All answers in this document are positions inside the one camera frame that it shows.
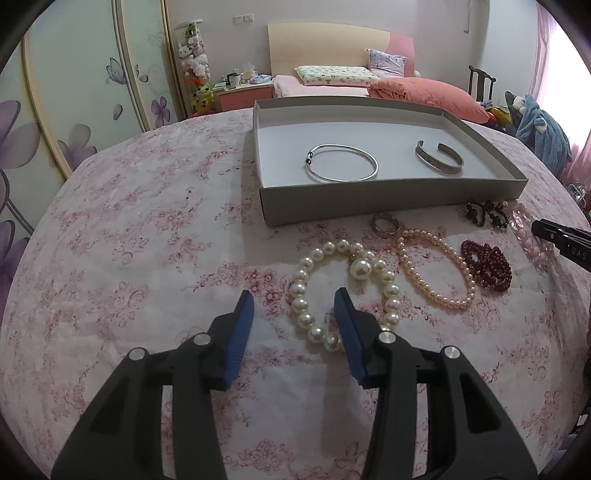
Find colourful plush toy pile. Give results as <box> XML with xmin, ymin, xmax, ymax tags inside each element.
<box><xmin>482</xmin><ymin>102</ymin><xmax>514</xmax><ymax>127</ymax></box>

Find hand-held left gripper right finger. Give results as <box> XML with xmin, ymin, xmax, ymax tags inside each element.
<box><xmin>333</xmin><ymin>287</ymin><xmax>539</xmax><ymax>480</ymax></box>

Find dark red bead bracelet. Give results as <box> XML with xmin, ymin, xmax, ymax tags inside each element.
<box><xmin>460</xmin><ymin>239</ymin><xmax>513</xmax><ymax>292</ymax></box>

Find dark wooden chair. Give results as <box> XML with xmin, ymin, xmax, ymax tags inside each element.
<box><xmin>468</xmin><ymin>65</ymin><xmax>497</xmax><ymax>102</ymax></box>

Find purple pillow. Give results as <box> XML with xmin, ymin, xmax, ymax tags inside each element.
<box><xmin>367</xmin><ymin>48</ymin><xmax>407</xmax><ymax>77</ymax></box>

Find floral print pillow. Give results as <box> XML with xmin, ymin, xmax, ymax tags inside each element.
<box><xmin>294</xmin><ymin>65</ymin><xmax>380</xmax><ymax>88</ymax></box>

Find bed with beige headboard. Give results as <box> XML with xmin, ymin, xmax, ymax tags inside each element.
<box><xmin>267</xmin><ymin>23</ymin><xmax>492</xmax><ymax>125</ymax></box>

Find large white pearl bracelet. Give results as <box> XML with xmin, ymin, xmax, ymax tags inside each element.
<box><xmin>288</xmin><ymin>239</ymin><xmax>402</xmax><ymax>354</ymax></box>

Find small pink pearl necklace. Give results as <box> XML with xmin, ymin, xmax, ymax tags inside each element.
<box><xmin>397</xmin><ymin>228</ymin><xmax>476</xmax><ymax>311</ymax></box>

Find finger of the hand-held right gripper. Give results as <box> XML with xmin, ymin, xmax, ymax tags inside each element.
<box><xmin>531</xmin><ymin>219</ymin><xmax>563</xmax><ymax>253</ymax></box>

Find black bead bracelet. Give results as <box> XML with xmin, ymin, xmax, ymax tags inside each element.
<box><xmin>465</xmin><ymin>198</ymin><xmax>509</xmax><ymax>230</ymax></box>

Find pink crystal bead bracelet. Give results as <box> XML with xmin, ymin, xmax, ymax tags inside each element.
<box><xmin>508</xmin><ymin>203</ymin><xmax>555</xmax><ymax>267</ymax></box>

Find coral folded quilt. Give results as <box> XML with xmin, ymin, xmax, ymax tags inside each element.
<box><xmin>368</xmin><ymin>78</ymin><xmax>491</xmax><ymax>124</ymax></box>

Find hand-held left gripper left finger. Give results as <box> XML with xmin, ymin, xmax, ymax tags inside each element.
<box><xmin>51</xmin><ymin>292</ymin><xmax>256</xmax><ymax>480</ymax></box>

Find pink floral tablecloth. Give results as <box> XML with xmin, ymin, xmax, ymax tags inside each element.
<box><xmin>0</xmin><ymin>104</ymin><xmax>591</xmax><ymax>480</ymax></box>

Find pink and beige nightstand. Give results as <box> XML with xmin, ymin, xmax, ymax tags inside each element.
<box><xmin>216</xmin><ymin>85</ymin><xmax>277</xmax><ymax>113</ymax></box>

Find wide silver cuff bracelet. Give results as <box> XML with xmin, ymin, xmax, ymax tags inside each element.
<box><xmin>414</xmin><ymin>140</ymin><xmax>464</xmax><ymax>175</ymax></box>

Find flower print sliding wardrobe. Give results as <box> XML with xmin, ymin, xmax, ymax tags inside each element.
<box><xmin>0</xmin><ymin>0</ymin><xmax>185</xmax><ymax>319</ymax></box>

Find pink curtain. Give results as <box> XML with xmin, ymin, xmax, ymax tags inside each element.
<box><xmin>529</xmin><ymin>4</ymin><xmax>591</xmax><ymax>162</ymax></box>

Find blue plush garment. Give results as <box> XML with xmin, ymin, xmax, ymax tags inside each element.
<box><xmin>515</xmin><ymin>96</ymin><xmax>573</xmax><ymax>176</ymax></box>

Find grey cardboard tray box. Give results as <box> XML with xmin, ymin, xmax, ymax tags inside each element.
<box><xmin>252</xmin><ymin>96</ymin><xmax>529</xmax><ymax>227</ymax></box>

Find thin silver bangle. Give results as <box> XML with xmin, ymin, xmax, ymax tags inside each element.
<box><xmin>305</xmin><ymin>144</ymin><xmax>379</xmax><ymax>184</ymax></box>

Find silver band bangle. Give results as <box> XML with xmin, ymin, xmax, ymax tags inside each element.
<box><xmin>372</xmin><ymin>212</ymin><xmax>399</xmax><ymax>239</ymax></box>

